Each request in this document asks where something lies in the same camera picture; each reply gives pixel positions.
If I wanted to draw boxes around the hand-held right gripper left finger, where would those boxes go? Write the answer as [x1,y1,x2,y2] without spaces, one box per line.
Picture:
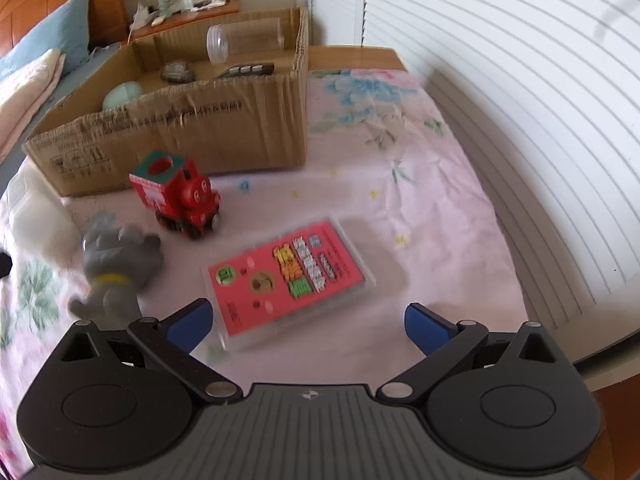
[47,298,240,406]

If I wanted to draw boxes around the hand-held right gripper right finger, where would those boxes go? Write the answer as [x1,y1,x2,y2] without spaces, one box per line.
[376,302,576,406]

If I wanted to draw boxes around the grey toy elephant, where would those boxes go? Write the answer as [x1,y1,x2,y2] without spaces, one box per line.
[67,212,165,321]

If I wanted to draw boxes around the pink card case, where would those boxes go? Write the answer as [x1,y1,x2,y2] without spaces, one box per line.
[200,217,377,352]

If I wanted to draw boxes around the red toy train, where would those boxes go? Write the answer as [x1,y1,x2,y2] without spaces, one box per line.
[129,151,223,241]

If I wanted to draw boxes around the white plastic bottle green label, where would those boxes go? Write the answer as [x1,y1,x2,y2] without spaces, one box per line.
[7,167,81,266]

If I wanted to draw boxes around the brown cardboard box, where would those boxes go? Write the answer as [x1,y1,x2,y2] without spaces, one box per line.
[22,7,309,197]

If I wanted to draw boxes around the green egg-shaped case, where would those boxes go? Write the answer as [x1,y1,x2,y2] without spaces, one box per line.
[102,81,143,111]

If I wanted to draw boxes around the black toy cube red buttons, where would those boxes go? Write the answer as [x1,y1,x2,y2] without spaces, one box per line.
[161,61,195,84]

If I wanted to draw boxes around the black digital scale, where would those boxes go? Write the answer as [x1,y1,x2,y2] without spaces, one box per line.
[212,62,277,80]

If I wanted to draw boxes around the clear plastic jar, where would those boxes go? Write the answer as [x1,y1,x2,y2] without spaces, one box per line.
[206,17,286,64]

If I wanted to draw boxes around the pink floral tablecloth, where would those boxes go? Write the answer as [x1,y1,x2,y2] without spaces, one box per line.
[0,67,526,478]

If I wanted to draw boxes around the wide white louvered closet door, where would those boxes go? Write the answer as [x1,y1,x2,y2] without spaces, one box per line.
[360,0,633,363]

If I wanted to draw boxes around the blue-grey bed sheet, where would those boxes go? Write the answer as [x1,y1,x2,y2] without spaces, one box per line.
[0,42,125,166]

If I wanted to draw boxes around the wooden table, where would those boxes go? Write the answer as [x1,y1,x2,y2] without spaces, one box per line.
[307,45,408,72]

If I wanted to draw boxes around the pink quilt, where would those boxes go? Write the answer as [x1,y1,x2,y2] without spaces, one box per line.
[0,48,67,153]

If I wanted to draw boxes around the wooden nightstand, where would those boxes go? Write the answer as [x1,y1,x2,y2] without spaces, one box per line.
[127,0,241,42]

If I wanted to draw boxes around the blue pillow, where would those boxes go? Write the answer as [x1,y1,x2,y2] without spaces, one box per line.
[0,0,92,81]

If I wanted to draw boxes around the narrow white louvered closet door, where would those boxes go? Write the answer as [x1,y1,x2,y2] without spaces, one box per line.
[306,0,368,48]

